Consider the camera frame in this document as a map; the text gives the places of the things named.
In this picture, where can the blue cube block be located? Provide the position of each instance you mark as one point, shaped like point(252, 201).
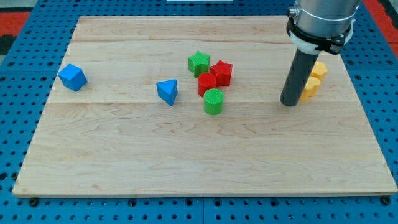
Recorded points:
point(72, 77)

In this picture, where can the red cylinder block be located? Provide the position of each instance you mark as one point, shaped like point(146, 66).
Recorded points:
point(205, 81)

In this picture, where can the wooden board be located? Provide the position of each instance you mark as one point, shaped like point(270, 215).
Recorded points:
point(116, 138)

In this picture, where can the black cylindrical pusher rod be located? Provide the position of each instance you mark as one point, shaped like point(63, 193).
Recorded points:
point(297, 77)

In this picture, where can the yellow heart block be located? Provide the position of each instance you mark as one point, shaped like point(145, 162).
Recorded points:
point(311, 88)

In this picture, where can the green cylinder block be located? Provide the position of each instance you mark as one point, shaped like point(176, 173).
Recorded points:
point(213, 101)

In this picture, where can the yellow hexagon block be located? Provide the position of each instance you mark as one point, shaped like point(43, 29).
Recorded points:
point(319, 71)

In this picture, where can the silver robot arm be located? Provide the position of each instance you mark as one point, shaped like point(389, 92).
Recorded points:
point(315, 26)

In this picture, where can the green star block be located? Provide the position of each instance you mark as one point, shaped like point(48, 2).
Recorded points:
point(199, 63)

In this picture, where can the blue triangle block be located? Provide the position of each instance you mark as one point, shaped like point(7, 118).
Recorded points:
point(167, 90)

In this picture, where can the red star block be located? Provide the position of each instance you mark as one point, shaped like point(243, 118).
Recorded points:
point(222, 72)

